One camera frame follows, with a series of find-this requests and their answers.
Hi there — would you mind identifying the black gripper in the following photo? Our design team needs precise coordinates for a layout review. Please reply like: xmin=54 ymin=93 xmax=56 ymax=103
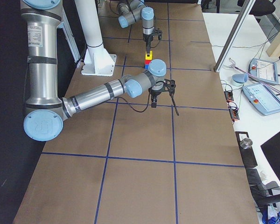
xmin=143 ymin=33 xmax=154 ymax=57
xmin=148 ymin=85 xmax=163 ymax=108

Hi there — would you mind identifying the yellow wooden cube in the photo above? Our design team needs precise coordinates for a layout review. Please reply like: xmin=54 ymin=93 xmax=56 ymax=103
xmin=145 ymin=51 xmax=153 ymax=61

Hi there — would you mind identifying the reacher grabber stick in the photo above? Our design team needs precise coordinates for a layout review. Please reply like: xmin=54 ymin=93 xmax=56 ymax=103
xmin=228 ymin=57 xmax=280 ymax=98

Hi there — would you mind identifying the silver metal cup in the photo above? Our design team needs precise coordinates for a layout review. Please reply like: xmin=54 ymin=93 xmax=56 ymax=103
xmin=239 ymin=138 xmax=253 ymax=149

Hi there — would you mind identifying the white side desk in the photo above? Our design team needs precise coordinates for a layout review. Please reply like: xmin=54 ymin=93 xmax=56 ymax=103
xmin=203 ymin=13 xmax=280 ymax=220

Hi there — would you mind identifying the near teach pendant tablet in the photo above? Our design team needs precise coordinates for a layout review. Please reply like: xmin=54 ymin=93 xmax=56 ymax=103
xmin=242 ymin=84 xmax=280 ymax=116

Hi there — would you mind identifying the teach pendant tablet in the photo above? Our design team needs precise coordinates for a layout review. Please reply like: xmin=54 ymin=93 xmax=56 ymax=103
xmin=249 ymin=58 xmax=279 ymax=84
xmin=242 ymin=84 xmax=280 ymax=116

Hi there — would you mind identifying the black box on desk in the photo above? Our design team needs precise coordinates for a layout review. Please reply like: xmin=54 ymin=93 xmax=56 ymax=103
xmin=235 ymin=131 xmax=258 ymax=168

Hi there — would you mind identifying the far teach pendant tablet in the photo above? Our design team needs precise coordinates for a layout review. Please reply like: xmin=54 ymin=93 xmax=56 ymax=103
xmin=249 ymin=58 xmax=279 ymax=84

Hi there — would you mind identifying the white camera mast base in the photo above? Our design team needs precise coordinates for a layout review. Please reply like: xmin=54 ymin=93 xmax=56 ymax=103
xmin=75 ymin=0 xmax=117 ymax=77

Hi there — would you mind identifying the aluminium frame post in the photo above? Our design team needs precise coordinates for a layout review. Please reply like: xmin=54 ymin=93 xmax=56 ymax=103
xmin=214 ymin=0 xmax=256 ymax=72

